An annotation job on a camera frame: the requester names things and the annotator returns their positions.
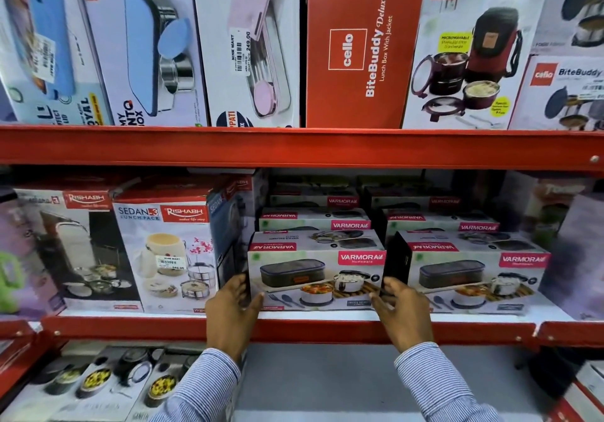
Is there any person's right hand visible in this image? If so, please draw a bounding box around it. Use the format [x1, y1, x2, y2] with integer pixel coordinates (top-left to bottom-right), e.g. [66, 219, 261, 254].
[369, 277, 435, 355]

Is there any person's left hand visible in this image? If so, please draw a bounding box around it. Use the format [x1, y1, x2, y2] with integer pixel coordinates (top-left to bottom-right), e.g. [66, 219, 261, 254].
[204, 273, 266, 364]

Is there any Varmora lunch box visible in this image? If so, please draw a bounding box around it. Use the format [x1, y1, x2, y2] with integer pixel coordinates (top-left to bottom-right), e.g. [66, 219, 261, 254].
[247, 229, 388, 312]
[383, 229, 552, 317]

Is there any Rishabh Sedan lunch box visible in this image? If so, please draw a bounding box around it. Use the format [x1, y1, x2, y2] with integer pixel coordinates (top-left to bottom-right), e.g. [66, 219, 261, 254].
[112, 187, 242, 316]

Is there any stack of Varmora boxes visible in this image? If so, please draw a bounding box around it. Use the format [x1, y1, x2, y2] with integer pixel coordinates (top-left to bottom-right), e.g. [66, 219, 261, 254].
[257, 171, 502, 249]

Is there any red metal shelf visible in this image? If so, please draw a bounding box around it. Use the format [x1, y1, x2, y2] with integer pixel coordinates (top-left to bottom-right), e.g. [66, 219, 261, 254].
[0, 125, 604, 348]
[0, 319, 53, 400]
[537, 320, 604, 350]

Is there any pink lunch box carton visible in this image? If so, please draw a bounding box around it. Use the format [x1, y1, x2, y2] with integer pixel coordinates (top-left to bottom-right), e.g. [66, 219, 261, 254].
[191, 0, 301, 129]

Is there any red Cello BiteBuddy box side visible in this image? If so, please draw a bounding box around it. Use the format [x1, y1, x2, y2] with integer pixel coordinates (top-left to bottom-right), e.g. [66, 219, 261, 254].
[305, 0, 429, 129]

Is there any Cello BiteBuddy box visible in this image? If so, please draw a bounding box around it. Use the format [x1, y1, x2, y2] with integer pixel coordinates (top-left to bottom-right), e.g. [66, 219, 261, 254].
[507, 54, 604, 131]
[530, 0, 604, 58]

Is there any Cello MF Fresheo box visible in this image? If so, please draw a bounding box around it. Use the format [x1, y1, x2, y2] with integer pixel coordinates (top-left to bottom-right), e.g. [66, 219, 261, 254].
[401, 0, 556, 131]

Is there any person's right forearm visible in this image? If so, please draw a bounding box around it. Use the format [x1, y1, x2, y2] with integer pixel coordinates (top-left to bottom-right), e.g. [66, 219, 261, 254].
[393, 341, 506, 422]

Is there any person's left forearm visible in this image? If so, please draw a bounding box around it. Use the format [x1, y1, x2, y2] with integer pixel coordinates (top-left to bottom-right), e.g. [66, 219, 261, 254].
[150, 348, 242, 422]

